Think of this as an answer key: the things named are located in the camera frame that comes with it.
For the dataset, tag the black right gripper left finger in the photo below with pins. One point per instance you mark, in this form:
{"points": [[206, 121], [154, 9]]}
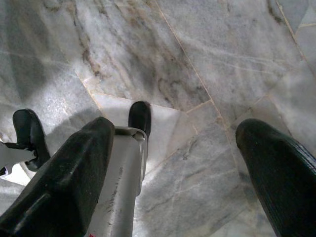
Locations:
{"points": [[61, 185]]}

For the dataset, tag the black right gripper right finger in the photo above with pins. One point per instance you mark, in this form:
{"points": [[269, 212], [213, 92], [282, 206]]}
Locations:
{"points": [[284, 185]]}

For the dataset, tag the silver robot right leg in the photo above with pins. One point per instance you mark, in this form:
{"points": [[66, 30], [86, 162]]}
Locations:
{"points": [[118, 185]]}

